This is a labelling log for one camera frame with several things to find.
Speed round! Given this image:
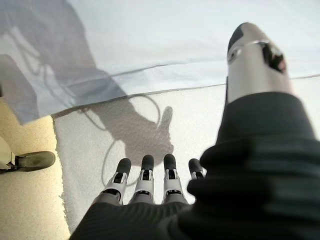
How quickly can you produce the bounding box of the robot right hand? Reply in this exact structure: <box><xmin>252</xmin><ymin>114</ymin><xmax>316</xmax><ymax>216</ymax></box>
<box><xmin>69</xmin><ymin>21</ymin><xmax>320</xmax><ymax>240</ymax></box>

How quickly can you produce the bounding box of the white duvet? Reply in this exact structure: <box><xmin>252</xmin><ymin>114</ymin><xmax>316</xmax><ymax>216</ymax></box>
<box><xmin>0</xmin><ymin>0</ymin><xmax>320</xmax><ymax>126</ymax></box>

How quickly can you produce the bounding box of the silver robot right leg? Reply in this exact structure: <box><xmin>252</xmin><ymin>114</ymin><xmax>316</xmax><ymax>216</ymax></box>
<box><xmin>0</xmin><ymin>134</ymin><xmax>56</xmax><ymax>175</ymax></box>

